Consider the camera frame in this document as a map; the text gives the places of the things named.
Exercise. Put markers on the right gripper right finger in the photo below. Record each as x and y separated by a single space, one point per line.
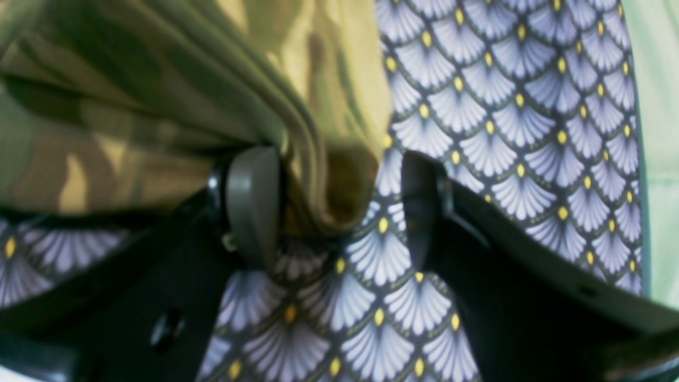
527 313

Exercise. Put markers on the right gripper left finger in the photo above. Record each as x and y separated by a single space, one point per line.
125 296

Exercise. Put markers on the camouflage T-shirt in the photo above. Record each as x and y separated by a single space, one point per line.
112 106

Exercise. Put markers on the purple fan-pattern tablecloth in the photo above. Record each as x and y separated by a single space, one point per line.
530 104

